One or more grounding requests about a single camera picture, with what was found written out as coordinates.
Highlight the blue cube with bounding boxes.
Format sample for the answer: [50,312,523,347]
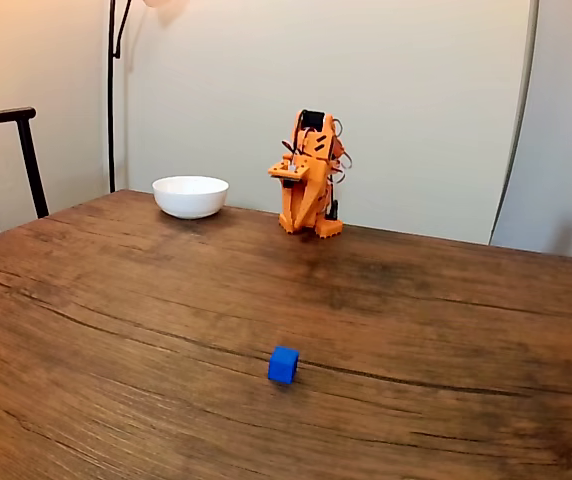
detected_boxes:
[267,345,301,385]

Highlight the white bowl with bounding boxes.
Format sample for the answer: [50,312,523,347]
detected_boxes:
[151,174,230,220]

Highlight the black floor lamp pole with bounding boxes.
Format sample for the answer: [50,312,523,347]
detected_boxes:
[107,0,134,194]

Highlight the black chair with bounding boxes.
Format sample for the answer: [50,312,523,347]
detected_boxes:
[0,106,50,246]

